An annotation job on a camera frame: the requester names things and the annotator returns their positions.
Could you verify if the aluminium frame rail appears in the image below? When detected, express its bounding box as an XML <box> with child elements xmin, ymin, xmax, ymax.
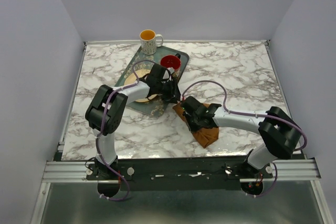
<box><xmin>42</xmin><ymin>159</ymin><xmax>321</xmax><ymax>183</ymax></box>

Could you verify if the white mug yellow inside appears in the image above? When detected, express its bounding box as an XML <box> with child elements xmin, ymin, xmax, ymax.
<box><xmin>140</xmin><ymin>29</ymin><xmax>163</xmax><ymax>55</ymax></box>

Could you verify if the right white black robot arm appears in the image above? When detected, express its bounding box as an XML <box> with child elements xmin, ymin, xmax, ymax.
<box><xmin>181</xmin><ymin>97</ymin><xmax>303</xmax><ymax>178</ymax></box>

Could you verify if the peach floral plate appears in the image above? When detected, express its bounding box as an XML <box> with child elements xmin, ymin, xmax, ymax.
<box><xmin>124</xmin><ymin>69</ymin><xmax>161</xmax><ymax>103</ymax></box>

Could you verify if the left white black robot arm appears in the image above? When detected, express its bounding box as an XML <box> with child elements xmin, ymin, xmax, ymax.
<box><xmin>85</xmin><ymin>63</ymin><xmax>181</xmax><ymax>180</ymax></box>

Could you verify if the brown cloth napkin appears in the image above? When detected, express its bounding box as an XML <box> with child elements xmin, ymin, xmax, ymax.
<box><xmin>172</xmin><ymin>104</ymin><xmax>219</xmax><ymax>148</ymax></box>

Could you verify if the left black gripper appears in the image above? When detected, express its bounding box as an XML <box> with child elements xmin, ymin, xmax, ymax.
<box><xmin>157</xmin><ymin>79</ymin><xmax>181</xmax><ymax>105</ymax></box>

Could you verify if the green floral tray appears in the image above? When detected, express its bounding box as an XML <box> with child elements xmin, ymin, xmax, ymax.
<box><xmin>116</xmin><ymin>46</ymin><xmax>190</xmax><ymax>118</ymax></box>

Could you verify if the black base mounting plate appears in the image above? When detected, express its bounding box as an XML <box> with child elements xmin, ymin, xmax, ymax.
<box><xmin>86</xmin><ymin>156</ymin><xmax>273</xmax><ymax>191</ymax></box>

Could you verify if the red black mug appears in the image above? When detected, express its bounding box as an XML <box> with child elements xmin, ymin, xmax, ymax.
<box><xmin>160</xmin><ymin>54</ymin><xmax>182</xmax><ymax>72</ymax></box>

